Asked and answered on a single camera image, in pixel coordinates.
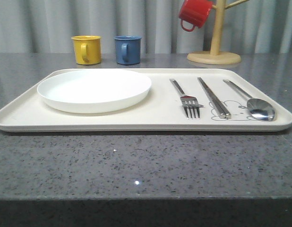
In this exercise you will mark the cream rabbit serving tray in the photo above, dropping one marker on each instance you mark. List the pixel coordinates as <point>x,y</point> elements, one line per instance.
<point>159,111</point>

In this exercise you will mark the silver spoon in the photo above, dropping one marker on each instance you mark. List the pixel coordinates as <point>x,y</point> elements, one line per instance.
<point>258,108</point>

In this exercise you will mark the white round plate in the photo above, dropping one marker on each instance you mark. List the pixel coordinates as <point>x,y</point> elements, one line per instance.
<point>94,91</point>

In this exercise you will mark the blue mug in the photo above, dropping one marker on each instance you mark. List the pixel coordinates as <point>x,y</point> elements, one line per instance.
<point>128,49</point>

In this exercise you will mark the silver fork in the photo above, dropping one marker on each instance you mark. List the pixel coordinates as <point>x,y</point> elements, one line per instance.
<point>190,104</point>

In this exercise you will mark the wooden mug tree stand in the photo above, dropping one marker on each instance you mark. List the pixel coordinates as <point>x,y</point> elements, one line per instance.
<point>215,56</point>

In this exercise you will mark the yellow mug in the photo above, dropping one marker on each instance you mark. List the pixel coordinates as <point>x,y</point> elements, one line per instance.
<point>87,49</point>

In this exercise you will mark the grey curtain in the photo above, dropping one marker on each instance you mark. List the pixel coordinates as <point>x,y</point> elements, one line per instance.
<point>47,26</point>

